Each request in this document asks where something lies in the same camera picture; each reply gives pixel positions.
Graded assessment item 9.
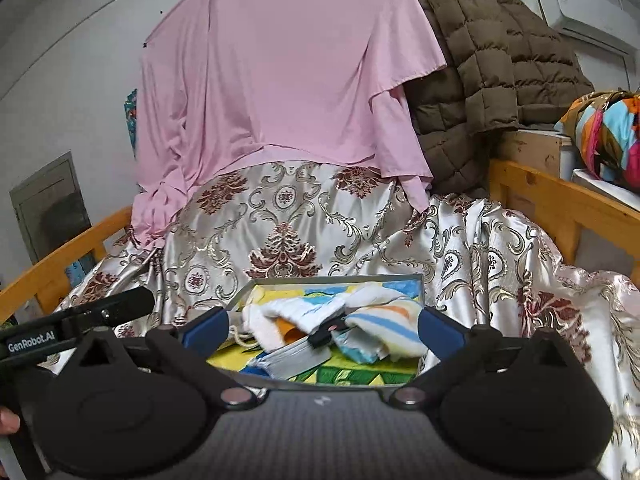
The grey wall panel door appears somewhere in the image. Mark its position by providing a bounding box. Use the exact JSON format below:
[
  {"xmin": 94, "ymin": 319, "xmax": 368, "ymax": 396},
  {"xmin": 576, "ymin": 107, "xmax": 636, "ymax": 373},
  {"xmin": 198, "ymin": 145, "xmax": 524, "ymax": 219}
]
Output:
[{"xmin": 10, "ymin": 151, "xmax": 94, "ymax": 267}]

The striped towel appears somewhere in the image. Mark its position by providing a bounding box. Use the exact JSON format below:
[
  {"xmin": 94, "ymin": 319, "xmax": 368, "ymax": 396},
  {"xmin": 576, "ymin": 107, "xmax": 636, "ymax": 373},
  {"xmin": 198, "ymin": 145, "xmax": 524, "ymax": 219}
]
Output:
[{"xmin": 332, "ymin": 282, "xmax": 427, "ymax": 364}]

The cartoon print metal tray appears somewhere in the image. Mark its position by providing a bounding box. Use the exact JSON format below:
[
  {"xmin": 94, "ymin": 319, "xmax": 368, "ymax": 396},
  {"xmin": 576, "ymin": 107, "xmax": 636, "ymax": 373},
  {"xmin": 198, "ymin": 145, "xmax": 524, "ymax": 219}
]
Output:
[{"xmin": 207, "ymin": 274, "xmax": 427, "ymax": 392}]

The white air conditioner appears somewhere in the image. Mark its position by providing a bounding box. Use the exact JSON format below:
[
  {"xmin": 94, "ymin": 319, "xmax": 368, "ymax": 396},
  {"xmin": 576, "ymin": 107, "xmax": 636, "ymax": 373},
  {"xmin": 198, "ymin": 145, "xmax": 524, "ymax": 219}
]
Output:
[{"xmin": 533, "ymin": 0, "xmax": 639, "ymax": 57}]

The floral satin blanket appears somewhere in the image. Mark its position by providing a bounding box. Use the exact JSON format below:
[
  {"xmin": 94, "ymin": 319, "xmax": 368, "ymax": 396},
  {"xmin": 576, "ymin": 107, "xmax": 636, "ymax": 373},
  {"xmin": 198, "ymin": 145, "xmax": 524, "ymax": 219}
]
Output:
[{"xmin": 50, "ymin": 160, "xmax": 640, "ymax": 480}]

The white foam board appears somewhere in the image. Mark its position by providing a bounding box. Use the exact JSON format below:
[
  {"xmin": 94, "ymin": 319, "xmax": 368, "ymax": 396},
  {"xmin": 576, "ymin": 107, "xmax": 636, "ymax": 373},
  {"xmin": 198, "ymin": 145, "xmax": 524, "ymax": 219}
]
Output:
[{"xmin": 571, "ymin": 167, "xmax": 640, "ymax": 201}]

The colourful wall poster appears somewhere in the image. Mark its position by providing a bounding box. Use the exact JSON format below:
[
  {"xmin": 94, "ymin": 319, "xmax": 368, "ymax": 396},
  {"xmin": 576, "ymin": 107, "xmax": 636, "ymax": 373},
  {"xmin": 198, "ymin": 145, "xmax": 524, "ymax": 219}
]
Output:
[{"xmin": 124, "ymin": 89, "xmax": 141, "ymax": 154}]

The brown quilted jacket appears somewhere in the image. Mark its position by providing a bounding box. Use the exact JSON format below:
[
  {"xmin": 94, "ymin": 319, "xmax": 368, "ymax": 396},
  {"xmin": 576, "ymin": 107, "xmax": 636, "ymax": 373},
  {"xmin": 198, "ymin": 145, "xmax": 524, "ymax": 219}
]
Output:
[{"xmin": 402, "ymin": 0, "xmax": 597, "ymax": 200}]

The colourful patterned cloth bundle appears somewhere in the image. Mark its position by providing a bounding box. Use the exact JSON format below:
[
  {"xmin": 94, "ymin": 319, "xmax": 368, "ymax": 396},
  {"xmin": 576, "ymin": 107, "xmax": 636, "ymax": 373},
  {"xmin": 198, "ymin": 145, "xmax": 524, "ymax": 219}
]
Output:
[{"xmin": 559, "ymin": 87, "xmax": 640, "ymax": 192}]

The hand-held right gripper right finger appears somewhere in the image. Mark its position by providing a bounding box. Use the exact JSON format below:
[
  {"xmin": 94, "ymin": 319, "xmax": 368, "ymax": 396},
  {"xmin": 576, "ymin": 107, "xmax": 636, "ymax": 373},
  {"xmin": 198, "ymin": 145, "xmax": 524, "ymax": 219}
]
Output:
[{"xmin": 390, "ymin": 305, "xmax": 583, "ymax": 407}]

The white fluffy cloth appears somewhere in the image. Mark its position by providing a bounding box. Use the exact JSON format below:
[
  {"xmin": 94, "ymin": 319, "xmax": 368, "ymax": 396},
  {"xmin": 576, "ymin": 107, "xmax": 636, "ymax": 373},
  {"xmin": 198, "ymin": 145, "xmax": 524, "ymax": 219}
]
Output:
[{"xmin": 242, "ymin": 296, "xmax": 352, "ymax": 354}]

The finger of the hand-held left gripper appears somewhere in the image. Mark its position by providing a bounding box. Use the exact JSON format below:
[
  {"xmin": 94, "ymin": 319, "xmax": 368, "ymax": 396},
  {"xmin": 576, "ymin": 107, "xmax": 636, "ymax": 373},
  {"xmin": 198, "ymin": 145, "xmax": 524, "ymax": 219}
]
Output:
[{"xmin": 61, "ymin": 287, "xmax": 157, "ymax": 335}]

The small black cloth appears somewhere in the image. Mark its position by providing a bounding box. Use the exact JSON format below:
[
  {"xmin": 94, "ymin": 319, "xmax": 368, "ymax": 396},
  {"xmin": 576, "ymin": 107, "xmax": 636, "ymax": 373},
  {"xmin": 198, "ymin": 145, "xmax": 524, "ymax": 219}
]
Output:
[{"xmin": 307, "ymin": 317, "xmax": 352, "ymax": 349}]

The wooden crate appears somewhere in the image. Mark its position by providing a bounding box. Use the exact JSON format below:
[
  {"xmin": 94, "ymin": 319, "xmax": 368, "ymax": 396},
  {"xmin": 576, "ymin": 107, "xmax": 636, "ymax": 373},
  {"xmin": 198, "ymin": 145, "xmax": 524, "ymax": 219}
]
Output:
[{"xmin": 492, "ymin": 129, "xmax": 576, "ymax": 182}]

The pink hanging bed sheet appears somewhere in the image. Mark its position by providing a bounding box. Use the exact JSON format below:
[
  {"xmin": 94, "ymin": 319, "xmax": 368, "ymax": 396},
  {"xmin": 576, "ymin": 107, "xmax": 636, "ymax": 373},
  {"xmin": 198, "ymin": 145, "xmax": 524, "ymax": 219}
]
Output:
[{"xmin": 131, "ymin": 0, "xmax": 449, "ymax": 252}]

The person's left hand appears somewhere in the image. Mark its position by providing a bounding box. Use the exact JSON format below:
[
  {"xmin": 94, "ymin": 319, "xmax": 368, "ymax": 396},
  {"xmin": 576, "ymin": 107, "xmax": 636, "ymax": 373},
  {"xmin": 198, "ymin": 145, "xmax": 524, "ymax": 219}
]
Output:
[{"xmin": 0, "ymin": 406, "xmax": 22, "ymax": 437}]

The grey blue face mask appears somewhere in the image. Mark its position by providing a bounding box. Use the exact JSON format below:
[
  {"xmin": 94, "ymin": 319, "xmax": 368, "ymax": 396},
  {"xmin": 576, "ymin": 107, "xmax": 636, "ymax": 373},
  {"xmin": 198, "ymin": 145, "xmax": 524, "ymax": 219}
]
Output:
[{"xmin": 247, "ymin": 335, "xmax": 334, "ymax": 382}]

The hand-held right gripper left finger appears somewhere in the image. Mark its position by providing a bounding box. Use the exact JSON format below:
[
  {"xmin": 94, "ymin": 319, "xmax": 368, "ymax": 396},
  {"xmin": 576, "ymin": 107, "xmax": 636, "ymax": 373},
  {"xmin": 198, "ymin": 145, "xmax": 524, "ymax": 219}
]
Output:
[{"xmin": 65, "ymin": 305, "xmax": 258, "ymax": 407}]

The wooden bed rail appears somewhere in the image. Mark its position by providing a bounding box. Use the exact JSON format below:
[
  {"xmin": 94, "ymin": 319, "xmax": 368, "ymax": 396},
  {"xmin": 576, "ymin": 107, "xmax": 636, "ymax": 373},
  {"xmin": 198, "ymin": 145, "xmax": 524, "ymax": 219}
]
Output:
[
  {"xmin": 0, "ymin": 206, "xmax": 135, "ymax": 327},
  {"xmin": 487, "ymin": 159, "xmax": 640, "ymax": 282}
]

